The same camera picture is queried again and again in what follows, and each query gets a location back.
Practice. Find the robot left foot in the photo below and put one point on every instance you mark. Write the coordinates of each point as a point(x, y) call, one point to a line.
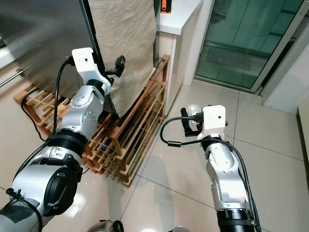
point(105, 226)

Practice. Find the wooden slatted rack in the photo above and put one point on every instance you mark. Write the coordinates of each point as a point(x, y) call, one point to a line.
point(140, 121)

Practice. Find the stainless steel fridge body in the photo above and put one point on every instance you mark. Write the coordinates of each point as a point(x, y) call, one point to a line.
point(125, 34)

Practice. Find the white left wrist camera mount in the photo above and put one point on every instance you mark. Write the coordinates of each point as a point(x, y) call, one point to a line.
point(84, 59)

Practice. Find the green tinted glass door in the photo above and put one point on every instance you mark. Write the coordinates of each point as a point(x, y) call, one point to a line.
point(246, 38)

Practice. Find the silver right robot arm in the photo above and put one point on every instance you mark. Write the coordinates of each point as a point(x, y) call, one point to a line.
point(224, 179)

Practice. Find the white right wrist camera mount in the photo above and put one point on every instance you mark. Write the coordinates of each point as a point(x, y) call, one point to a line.
point(215, 118)

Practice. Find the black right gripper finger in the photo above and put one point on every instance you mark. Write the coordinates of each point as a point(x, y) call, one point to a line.
point(185, 121)

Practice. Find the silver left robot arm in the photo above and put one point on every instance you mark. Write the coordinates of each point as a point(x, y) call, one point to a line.
point(87, 111)

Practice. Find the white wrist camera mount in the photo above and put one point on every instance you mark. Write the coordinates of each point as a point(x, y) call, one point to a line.
point(84, 59)
point(215, 118)

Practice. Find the white cabinet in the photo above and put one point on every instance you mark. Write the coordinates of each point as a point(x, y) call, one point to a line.
point(181, 24)

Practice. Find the small orange black object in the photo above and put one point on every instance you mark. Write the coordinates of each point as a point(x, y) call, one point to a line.
point(165, 6)

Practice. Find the white low wall unit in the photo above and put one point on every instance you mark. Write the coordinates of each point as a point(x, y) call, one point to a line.
point(287, 77)

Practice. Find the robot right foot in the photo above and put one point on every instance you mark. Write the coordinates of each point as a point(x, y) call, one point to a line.
point(179, 229)

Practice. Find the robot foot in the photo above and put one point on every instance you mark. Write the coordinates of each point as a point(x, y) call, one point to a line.
point(179, 229)
point(105, 226)

